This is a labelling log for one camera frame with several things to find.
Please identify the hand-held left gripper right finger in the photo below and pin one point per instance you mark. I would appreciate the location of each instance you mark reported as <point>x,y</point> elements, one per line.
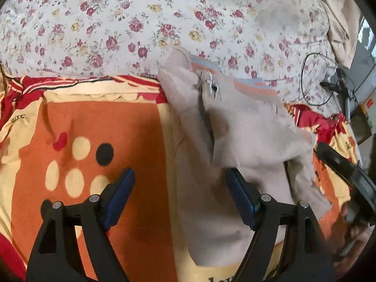
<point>239,194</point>

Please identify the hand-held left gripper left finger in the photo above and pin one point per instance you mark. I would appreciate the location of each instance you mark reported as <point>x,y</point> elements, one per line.
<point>120,191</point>

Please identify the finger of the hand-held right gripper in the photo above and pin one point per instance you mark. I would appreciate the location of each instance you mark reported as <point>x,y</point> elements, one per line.
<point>340,161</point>

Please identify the beige garment with striped trim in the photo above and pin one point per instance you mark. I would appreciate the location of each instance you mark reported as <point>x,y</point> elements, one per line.
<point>249,141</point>

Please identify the dark box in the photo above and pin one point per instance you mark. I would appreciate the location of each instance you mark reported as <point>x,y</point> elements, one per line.
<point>359,124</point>

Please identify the red orange printed blanket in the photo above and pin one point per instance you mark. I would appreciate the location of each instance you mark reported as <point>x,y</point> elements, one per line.
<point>123,123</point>

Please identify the dark stand device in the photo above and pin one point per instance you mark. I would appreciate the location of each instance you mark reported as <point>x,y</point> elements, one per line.
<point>342,89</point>

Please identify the beige cloth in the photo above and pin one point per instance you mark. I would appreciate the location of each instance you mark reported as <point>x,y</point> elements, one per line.
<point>337,14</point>

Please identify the white floral bedsheet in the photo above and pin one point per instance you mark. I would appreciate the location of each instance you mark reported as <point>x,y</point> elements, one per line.
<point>147,20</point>

